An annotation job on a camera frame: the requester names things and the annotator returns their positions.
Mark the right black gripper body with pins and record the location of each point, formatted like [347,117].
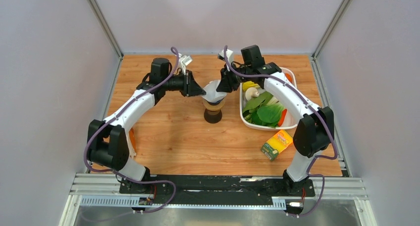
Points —
[235,79]

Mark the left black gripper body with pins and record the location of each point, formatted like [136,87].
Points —
[185,84]

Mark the single white paper filter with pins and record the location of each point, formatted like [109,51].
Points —
[212,95]

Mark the brown glass coffee carafe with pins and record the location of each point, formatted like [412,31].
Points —
[212,116]

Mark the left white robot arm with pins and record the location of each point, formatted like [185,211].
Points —
[110,141]

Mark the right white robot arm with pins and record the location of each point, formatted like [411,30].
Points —
[314,135]

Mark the white paper coffee filters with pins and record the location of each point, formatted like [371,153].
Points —
[131,150]

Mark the yellow napa cabbage toy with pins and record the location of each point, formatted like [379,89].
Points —
[249,84]

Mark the white mushroom toy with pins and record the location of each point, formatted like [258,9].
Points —
[251,93]

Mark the green bok choy toy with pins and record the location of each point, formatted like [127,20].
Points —
[262,100]
[267,115]

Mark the small orange pumpkin toy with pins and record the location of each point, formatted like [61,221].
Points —
[289,77]

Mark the orange carrot toy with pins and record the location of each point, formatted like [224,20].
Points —
[282,118]

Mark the white rectangular tray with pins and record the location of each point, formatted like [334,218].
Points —
[289,122]

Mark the yellow green juice box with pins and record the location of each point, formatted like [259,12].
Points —
[276,144]

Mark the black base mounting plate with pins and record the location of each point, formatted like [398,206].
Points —
[217,190]

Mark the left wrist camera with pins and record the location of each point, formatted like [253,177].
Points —
[183,61]

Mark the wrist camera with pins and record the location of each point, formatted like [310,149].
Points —
[227,56]
[183,61]

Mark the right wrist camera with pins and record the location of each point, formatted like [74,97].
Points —
[227,56]

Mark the aluminium frame rail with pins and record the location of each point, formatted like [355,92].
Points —
[103,190]

